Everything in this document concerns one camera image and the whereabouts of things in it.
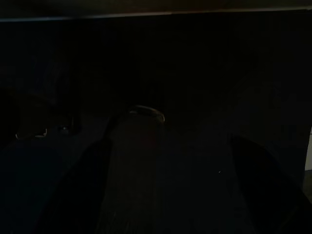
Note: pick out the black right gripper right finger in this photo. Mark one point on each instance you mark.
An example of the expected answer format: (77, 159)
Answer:
(273, 202)

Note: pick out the grey cylindrical water filter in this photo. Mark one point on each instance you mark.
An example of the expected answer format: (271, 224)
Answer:
(134, 175)

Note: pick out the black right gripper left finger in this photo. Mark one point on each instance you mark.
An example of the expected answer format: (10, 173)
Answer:
(78, 207)

